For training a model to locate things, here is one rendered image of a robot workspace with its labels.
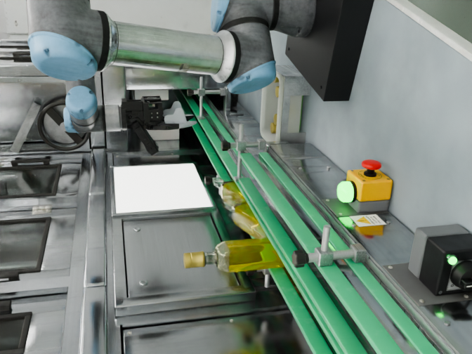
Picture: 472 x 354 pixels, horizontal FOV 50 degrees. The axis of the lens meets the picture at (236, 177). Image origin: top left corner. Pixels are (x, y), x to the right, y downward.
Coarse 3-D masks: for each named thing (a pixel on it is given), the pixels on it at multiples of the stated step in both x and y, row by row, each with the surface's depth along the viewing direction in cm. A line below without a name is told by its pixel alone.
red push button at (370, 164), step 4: (364, 160) 105; (368, 160) 104; (372, 160) 104; (364, 164) 103; (368, 164) 103; (372, 164) 103; (376, 164) 103; (380, 164) 103; (368, 168) 103; (372, 168) 102; (376, 168) 102; (380, 168) 103; (368, 172) 104; (372, 172) 104
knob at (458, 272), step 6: (462, 264) 76; (468, 264) 76; (456, 270) 76; (462, 270) 75; (468, 270) 75; (450, 276) 77; (456, 276) 76; (462, 276) 75; (468, 276) 75; (456, 282) 76; (462, 282) 74; (468, 282) 74; (462, 288) 76; (468, 288) 74
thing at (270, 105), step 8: (280, 80) 142; (264, 88) 158; (272, 88) 158; (280, 88) 142; (264, 96) 159; (272, 96) 159; (280, 96) 143; (264, 104) 160; (272, 104) 160; (280, 104) 144; (264, 112) 161; (272, 112) 161; (280, 112) 145; (264, 120) 162; (272, 120) 162; (280, 120) 146; (264, 128) 163; (280, 128) 148; (264, 136) 159; (272, 136) 158
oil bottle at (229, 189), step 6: (222, 186) 149; (228, 186) 147; (234, 186) 147; (222, 192) 150; (228, 192) 147; (234, 192) 144; (240, 192) 143; (222, 198) 150; (234, 198) 145; (240, 198) 142
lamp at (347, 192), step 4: (340, 184) 105; (344, 184) 104; (348, 184) 104; (352, 184) 104; (340, 188) 104; (344, 188) 103; (348, 188) 103; (352, 188) 103; (356, 188) 103; (340, 192) 104; (344, 192) 103; (348, 192) 103; (352, 192) 103; (356, 192) 103; (340, 196) 104; (344, 196) 103; (348, 196) 103; (352, 196) 103; (356, 196) 104; (344, 200) 104; (348, 200) 104; (352, 200) 104
